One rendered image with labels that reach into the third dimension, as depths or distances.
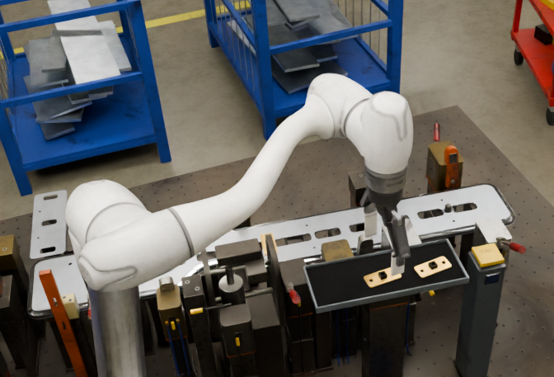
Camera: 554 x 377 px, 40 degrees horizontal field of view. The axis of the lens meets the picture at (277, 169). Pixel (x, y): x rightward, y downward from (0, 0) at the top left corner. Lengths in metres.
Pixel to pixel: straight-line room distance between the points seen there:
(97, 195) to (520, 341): 1.37
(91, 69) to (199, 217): 2.76
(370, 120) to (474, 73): 3.31
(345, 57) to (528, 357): 2.66
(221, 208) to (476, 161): 1.70
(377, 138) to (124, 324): 0.63
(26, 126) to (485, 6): 3.13
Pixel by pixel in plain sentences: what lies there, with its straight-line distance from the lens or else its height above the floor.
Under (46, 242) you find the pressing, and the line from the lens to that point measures 2.34.
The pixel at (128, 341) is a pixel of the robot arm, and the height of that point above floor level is 1.29.
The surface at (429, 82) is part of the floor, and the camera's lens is 4.68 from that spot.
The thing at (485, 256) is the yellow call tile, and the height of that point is 1.16.
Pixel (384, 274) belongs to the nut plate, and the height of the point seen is 1.17.
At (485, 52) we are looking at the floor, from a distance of 5.02.
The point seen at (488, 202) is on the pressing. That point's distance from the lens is 2.32.
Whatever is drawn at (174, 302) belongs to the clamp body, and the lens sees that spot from 1.97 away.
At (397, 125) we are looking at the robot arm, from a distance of 1.52.
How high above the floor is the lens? 2.51
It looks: 39 degrees down
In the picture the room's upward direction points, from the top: 5 degrees counter-clockwise
